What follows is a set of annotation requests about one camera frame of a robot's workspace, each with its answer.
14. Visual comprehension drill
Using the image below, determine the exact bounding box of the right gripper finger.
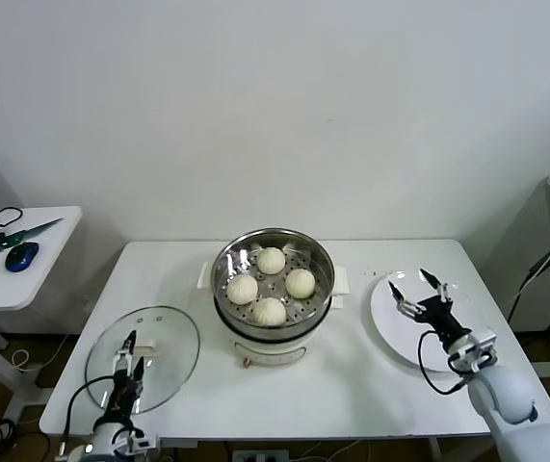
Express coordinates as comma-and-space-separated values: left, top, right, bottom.
387, 281, 423, 321
420, 268, 453, 305

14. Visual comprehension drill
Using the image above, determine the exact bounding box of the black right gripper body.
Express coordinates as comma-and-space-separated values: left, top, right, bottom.
411, 294, 473, 344

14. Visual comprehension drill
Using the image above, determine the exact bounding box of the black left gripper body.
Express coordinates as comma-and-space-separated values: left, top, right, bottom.
105, 372, 144, 424

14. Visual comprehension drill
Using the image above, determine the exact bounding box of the round glass lid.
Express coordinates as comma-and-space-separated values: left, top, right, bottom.
85, 305, 201, 415

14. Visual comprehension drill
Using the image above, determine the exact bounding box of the white steamed baozi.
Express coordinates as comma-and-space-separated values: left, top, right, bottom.
253, 296, 288, 327
256, 247, 286, 275
226, 273, 259, 305
285, 268, 317, 299

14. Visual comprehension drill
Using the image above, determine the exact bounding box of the stainless steel steamer basket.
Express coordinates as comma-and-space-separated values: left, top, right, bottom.
199, 227, 352, 333

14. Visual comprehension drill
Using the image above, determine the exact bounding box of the white round plate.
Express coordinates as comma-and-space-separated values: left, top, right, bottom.
369, 269, 490, 372

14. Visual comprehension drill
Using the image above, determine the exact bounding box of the white side table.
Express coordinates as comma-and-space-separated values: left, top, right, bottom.
0, 205, 83, 424

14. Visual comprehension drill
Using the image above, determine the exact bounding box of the blue computer mouse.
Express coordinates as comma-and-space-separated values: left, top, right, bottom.
4, 241, 40, 273

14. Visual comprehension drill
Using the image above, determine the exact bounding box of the white power strip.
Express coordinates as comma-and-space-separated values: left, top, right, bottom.
232, 448, 291, 462

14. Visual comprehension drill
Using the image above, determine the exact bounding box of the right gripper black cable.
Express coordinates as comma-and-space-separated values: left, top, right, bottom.
417, 331, 471, 396

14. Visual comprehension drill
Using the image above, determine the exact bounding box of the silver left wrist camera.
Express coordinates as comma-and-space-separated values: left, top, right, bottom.
113, 430, 160, 456

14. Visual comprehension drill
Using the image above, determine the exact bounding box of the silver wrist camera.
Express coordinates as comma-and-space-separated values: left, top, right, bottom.
113, 430, 160, 456
446, 330, 499, 374

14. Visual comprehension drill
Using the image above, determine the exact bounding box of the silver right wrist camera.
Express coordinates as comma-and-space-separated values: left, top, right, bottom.
446, 330, 499, 374

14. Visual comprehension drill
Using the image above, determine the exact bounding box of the white floor cable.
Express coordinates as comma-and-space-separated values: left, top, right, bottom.
10, 331, 71, 372

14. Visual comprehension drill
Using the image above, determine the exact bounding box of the green handled blade tool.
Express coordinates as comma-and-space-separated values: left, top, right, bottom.
0, 217, 65, 252

